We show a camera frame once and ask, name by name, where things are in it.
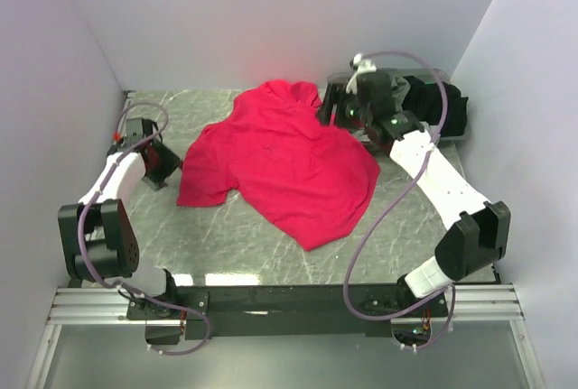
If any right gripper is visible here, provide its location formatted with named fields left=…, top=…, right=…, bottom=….
left=314, top=84, right=372, bottom=132

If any red t-shirt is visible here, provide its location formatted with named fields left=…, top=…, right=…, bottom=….
left=177, top=79, right=380, bottom=251

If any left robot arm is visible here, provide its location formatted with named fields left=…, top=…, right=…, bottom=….
left=58, top=117, right=182, bottom=319

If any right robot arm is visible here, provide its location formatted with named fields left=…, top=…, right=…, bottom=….
left=318, top=69, right=511, bottom=316

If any grey plastic bin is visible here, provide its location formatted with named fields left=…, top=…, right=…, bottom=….
left=317, top=69, right=469, bottom=145

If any grey t-shirt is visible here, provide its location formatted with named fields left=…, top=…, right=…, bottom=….
left=391, top=76, right=411, bottom=105

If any black t-shirt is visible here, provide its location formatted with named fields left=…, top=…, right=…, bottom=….
left=402, top=76, right=469, bottom=138

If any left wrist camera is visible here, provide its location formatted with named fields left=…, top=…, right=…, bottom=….
left=113, top=131, right=124, bottom=144

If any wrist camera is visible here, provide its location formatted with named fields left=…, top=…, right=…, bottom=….
left=345, top=53, right=377, bottom=95
left=113, top=131, right=124, bottom=144

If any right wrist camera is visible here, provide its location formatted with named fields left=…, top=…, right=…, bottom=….
left=345, top=53, right=377, bottom=95

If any aluminium rail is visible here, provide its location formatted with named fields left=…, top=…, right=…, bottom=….
left=47, top=284, right=524, bottom=326

